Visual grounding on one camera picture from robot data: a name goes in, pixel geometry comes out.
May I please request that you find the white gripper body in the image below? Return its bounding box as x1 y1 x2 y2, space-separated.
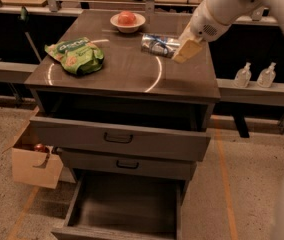
190 0 231 42

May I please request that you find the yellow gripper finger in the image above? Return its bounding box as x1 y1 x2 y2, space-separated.
178 24 198 44
172 39 202 63

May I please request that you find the silver blue redbull can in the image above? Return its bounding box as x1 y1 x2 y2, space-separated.
141 34 180 58

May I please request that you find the grey drawer cabinet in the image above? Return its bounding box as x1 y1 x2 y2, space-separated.
24 9 222 132

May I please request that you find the grey top drawer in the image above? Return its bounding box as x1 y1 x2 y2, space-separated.
31 94 210 161

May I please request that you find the grey drawer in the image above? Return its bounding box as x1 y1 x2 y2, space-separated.
59 149 196 181
31 94 210 161
52 171 182 240

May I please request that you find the grey middle drawer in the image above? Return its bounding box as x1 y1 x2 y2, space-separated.
59 149 196 181

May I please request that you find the grey bottom drawer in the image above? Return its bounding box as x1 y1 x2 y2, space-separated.
52 171 182 240

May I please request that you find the white bowl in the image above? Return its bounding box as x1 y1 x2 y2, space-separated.
110 12 146 33

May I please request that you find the left clear sanitizer bottle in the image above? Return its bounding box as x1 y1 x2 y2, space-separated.
234 62 251 88

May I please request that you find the clear sanitizer bottle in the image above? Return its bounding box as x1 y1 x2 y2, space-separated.
257 62 276 88
234 62 251 88

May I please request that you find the red apple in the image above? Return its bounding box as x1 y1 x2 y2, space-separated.
118 11 136 26

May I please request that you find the right clear sanitizer bottle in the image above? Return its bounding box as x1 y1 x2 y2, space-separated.
257 62 276 88

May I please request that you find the green snack bag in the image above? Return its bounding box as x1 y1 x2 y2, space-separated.
45 37 104 76

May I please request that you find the red ball in box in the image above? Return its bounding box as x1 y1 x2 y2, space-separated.
34 143 49 153

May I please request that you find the cardboard box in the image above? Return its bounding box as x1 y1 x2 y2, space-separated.
4 108 63 189

